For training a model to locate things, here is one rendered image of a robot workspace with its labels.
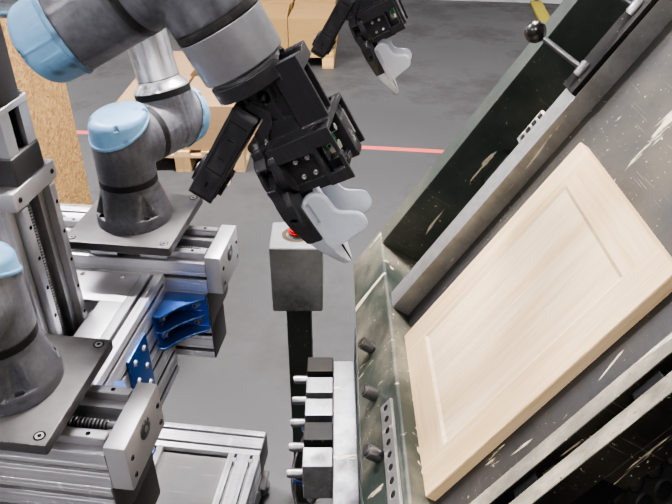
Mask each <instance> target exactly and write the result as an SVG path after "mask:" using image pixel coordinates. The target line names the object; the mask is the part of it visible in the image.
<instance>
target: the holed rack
mask: <svg viewBox="0 0 672 504"><path fill-rule="evenodd" d="M381 421H382V435H383V448H384V461H385V474H386V487H387V501H388V504H403V499H402V488H401V478H400V468H399V458H398V447H397V437H396V427H395V417H394V407H393V399H392V398H389V399H388V400H387V401H386V402H385V404H384V405H383V406H382V407H381Z"/></svg>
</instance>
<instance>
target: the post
mask: <svg viewBox="0 0 672 504"><path fill-rule="evenodd" d="M286 314H287V334H288V354H289V374H290V394H291V414H292V418H305V405H293V404H292V397H293V396H306V384H295V383H294V376H295V375H307V361H308V357H313V337H312V311H286ZM292 434H293V442H300V441H301V439H302V436H303V434H304V433H303V431H302V429H301V427H292ZM302 458H303V452H300V453H299V456H298V460H297V463H296V468H300V467H301V466H302ZM295 492H296V496H297V500H298V502H308V501H307V499H306V498H304V497H303V485H298V484H295Z"/></svg>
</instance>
